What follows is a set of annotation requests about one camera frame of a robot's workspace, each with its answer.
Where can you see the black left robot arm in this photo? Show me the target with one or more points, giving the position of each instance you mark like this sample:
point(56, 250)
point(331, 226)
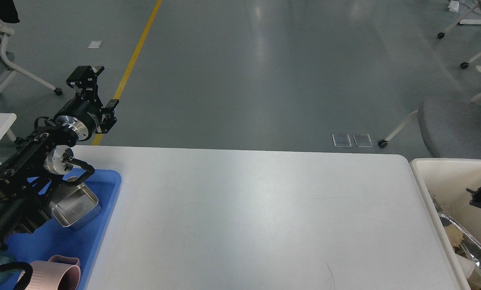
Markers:
point(44, 161)

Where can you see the grey office chair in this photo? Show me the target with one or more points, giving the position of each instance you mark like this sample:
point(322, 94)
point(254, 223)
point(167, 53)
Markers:
point(449, 128)

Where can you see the pink HOME mug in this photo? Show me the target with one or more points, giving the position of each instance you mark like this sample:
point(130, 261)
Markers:
point(57, 273)

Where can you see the blue plastic tray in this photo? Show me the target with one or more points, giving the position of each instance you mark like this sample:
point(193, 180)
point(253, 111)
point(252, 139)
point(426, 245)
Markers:
point(84, 243)

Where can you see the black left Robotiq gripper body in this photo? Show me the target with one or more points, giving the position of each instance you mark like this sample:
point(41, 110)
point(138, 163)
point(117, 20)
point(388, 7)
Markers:
point(82, 116)

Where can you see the small stainless steel tray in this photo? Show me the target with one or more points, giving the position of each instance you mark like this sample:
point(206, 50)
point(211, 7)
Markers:
point(74, 206)

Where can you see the aluminium foil tray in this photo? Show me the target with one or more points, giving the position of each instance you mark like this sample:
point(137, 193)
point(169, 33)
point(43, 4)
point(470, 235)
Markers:
point(471, 247)

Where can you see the white paper cup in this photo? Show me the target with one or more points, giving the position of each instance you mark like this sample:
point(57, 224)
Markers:
point(470, 270)

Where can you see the brown paper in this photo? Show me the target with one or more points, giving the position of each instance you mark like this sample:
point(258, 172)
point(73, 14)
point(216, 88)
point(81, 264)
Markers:
point(455, 237)

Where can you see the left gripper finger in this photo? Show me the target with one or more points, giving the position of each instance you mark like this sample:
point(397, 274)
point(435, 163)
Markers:
point(84, 80)
point(109, 119)

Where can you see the white bin at right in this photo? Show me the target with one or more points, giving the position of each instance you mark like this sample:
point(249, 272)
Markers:
point(444, 181)

